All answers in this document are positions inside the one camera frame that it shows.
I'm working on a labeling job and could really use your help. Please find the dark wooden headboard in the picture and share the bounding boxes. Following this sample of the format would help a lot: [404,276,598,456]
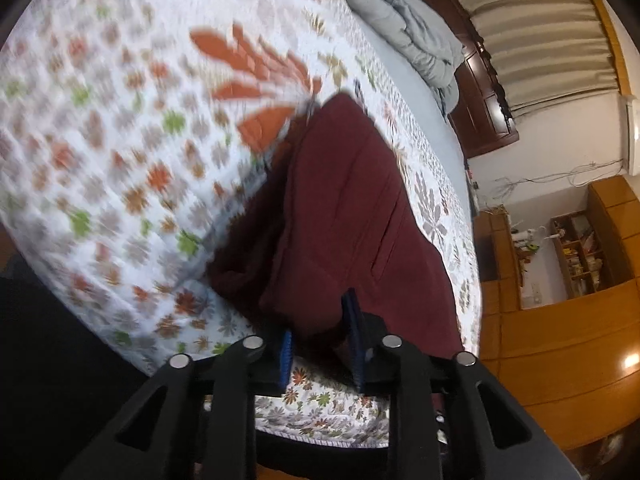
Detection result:
[390,0,521,158]

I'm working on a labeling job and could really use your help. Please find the white air conditioner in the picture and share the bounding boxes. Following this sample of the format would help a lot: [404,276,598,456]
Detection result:
[619,94,640,177]

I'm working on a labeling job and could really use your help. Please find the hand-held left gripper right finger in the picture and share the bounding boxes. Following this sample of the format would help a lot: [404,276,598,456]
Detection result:
[341,287,583,480]

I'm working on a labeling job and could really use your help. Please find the wooden wall cabinet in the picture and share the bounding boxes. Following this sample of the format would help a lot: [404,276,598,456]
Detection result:
[472,175,640,456]

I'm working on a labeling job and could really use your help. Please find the maroon pants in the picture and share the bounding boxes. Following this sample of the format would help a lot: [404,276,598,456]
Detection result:
[206,91,466,363]

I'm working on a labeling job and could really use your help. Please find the white wall cable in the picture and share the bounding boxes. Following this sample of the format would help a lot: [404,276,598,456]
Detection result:
[492,159,626,207]

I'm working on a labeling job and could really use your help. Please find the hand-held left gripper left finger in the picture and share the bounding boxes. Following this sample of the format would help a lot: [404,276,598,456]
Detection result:
[60,321,297,480]

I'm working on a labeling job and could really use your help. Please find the floral quilted bedspread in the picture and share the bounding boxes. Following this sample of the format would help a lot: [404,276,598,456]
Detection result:
[0,0,482,447]

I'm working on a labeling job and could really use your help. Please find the beige curtain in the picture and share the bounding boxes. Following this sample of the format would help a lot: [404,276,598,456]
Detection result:
[435,0,621,111]

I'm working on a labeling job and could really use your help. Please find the light blue bed sheet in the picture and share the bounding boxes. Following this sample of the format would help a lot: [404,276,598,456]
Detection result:
[345,0,476,221]

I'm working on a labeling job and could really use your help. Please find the grey comforter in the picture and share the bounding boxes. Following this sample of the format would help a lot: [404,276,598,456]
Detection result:
[327,0,466,116]

